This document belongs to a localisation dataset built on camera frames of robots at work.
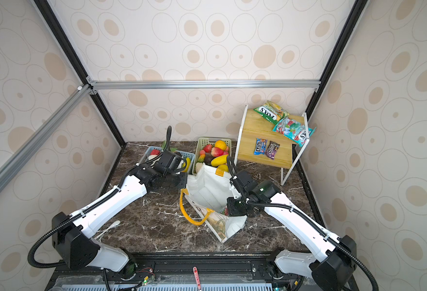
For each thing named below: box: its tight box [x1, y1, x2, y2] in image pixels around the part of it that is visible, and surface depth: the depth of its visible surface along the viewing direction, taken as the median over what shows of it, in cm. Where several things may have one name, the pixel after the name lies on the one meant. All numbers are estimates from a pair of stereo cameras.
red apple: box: [211, 146, 224, 158], surface depth 107 cm
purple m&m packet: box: [265, 140, 281, 161], surface depth 96 cm
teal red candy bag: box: [272, 117, 317, 148], surface depth 78 cm
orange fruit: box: [214, 140, 227, 151], surface depth 112 cm
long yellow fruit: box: [210, 154, 229, 167], surface depth 102 cm
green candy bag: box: [252, 100, 290, 125], surface depth 85 cm
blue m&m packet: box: [253, 138, 268, 156], surface depth 96 cm
